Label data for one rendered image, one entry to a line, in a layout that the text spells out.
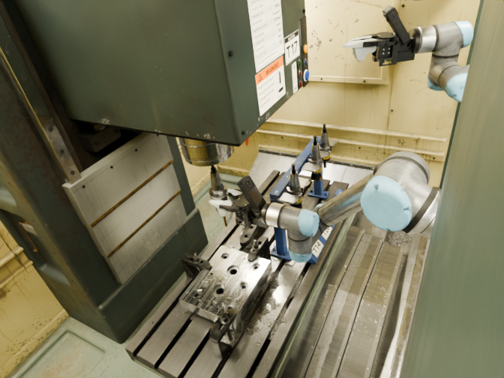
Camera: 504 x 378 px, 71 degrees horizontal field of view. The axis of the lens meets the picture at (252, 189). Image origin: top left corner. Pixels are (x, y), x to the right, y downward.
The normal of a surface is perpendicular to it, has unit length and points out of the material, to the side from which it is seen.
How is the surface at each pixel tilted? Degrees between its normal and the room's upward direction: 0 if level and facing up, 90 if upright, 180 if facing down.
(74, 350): 0
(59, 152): 90
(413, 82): 88
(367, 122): 90
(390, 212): 87
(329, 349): 8
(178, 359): 0
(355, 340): 8
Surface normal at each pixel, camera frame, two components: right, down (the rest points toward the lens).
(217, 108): -0.48, 0.56
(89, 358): -0.13, -0.81
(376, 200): -0.69, 0.45
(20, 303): 0.87, 0.18
